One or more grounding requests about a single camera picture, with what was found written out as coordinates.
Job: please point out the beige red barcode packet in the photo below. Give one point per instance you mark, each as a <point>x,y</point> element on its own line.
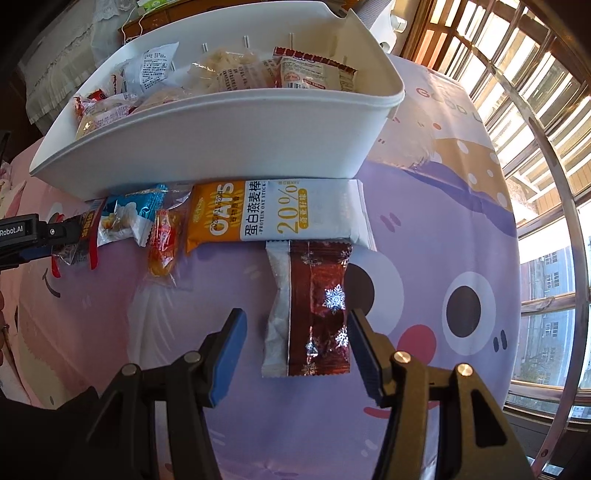
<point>300,70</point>

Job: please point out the blue white snack packet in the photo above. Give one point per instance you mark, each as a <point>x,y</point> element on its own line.
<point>130,215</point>

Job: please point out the clear bag popcorn chunks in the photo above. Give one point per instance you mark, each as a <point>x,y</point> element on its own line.
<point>223,71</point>

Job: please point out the red label clear snack bag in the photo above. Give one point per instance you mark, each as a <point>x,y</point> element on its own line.
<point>89,107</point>

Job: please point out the red packet dark raisins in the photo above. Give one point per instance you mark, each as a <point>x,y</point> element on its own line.
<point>83,248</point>

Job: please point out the white lace curtain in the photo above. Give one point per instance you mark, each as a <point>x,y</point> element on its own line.
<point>64,55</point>

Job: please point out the metal window guard bars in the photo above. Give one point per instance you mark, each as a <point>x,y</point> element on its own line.
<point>526,68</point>

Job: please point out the white slim snack packet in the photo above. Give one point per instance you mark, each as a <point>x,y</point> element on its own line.
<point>277,309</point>

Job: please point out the wooden desk with drawers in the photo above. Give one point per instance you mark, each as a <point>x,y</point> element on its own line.
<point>170,13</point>

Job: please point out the orange white oats bar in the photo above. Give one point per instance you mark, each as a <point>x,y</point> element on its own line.
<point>226,211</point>

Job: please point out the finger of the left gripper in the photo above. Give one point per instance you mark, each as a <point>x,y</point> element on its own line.
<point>52,234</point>

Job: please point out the grey mesh office chair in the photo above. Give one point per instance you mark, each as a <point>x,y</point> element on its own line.
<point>379,18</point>

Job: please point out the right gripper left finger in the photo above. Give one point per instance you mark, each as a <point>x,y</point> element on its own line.
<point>121,441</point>

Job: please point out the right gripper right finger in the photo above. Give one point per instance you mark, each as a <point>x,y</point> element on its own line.
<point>475,441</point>

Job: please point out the small orange candy packet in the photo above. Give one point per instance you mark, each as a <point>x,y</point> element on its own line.
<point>166,262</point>

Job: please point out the white plastic storage bin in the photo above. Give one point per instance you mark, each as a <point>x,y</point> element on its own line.
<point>262,133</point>

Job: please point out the clear bag dark nut snack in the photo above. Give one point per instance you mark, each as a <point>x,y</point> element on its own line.
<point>124,104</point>

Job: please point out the green tissue box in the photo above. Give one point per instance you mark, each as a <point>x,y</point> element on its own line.
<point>149,5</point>

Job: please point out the dark red snowflake packet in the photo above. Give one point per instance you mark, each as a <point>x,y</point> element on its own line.
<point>319,340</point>

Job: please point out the silver white snack bag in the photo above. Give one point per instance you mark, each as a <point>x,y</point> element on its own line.
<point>144,73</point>

